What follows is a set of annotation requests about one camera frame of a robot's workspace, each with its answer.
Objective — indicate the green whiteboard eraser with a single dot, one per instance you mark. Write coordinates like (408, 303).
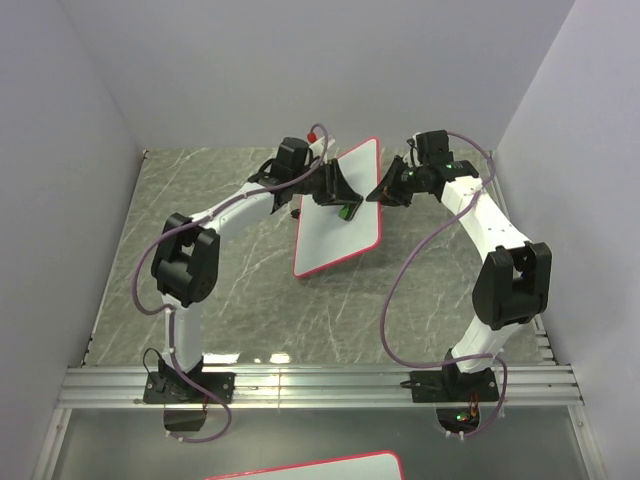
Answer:
(347, 212)

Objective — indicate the aluminium mounting rail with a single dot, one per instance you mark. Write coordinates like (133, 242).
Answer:
(312, 387)

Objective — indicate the pink framed whiteboard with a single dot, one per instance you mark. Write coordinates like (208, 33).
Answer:
(324, 238)
(374, 465)

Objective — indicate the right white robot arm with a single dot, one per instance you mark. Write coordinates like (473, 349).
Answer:
(513, 284)

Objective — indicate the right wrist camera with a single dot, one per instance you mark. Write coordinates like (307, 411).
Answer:
(432, 147)

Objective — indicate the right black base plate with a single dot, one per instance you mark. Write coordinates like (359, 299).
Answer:
(448, 385)

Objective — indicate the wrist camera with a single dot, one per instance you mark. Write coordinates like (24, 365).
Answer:
(432, 147)
(290, 158)

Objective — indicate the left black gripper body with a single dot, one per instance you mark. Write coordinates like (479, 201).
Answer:
(316, 184)

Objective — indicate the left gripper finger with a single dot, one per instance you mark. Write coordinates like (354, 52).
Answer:
(337, 183)
(336, 201)

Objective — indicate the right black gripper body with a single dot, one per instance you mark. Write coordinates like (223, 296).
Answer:
(413, 181)

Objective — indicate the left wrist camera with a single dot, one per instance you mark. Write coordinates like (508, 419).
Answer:
(290, 158)

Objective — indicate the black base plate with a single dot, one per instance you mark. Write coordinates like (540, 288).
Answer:
(160, 390)
(448, 385)

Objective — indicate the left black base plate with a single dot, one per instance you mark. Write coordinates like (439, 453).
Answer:
(160, 390)

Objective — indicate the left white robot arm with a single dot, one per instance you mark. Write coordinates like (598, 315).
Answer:
(186, 260)

